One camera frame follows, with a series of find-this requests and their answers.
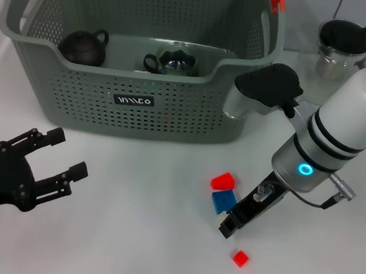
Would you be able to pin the black round teapot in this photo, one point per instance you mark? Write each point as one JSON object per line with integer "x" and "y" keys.
{"x": 81, "y": 48}

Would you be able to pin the red slanted building block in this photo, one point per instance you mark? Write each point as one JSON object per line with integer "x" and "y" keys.
{"x": 222, "y": 181}

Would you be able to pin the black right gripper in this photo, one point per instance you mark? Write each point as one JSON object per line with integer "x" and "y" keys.
{"x": 261, "y": 199}

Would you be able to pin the right wrist camera housing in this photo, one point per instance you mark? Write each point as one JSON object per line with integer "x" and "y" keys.
{"x": 265, "y": 86}

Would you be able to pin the blue square building block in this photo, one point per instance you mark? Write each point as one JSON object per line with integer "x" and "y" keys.
{"x": 222, "y": 200}

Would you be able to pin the small red cube block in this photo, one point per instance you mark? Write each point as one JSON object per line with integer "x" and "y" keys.
{"x": 240, "y": 258}

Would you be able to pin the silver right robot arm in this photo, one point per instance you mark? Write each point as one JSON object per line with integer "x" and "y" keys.
{"x": 351, "y": 111}

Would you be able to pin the small white building block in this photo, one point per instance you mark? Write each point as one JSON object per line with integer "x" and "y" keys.
{"x": 142, "y": 71}

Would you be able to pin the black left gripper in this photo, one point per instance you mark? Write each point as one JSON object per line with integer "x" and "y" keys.
{"x": 0, "y": 177}

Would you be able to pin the grey perforated storage basket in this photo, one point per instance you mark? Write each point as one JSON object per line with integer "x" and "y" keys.
{"x": 140, "y": 113}

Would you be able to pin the black pitcher lid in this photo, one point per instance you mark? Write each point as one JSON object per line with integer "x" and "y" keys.
{"x": 342, "y": 35}

